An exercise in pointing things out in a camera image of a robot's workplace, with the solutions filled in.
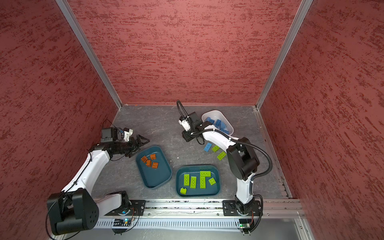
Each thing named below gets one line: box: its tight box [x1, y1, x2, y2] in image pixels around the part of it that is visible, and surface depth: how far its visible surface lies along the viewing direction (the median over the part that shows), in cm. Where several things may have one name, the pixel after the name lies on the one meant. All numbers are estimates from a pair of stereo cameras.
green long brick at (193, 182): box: [190, 176, 197, 189], surface depth 84 cm
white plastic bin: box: [201, 110, 234, 136], surface depth 112 cm
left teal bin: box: [136, 146, 173, 189], surface depth 88 cm
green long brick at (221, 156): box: [216, 151, 227, 161], surface depth 94 cm
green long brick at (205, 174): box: [199, 171, 212, 177], surface depth 87 cm
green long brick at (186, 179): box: [183, 174, 190, 186], surface depth 85 cm
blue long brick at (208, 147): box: [203, 142, 213, 152], surface depth 99 cm
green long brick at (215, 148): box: [211, 145, 220, 152], surface depth 99 cm
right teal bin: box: [176, 164, 222, 197], surface depth 83 cm
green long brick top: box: [199, 175, 206, 189], surface depth 84 cm
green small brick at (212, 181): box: [208, 177, 217, 186], surface depth 83 cm
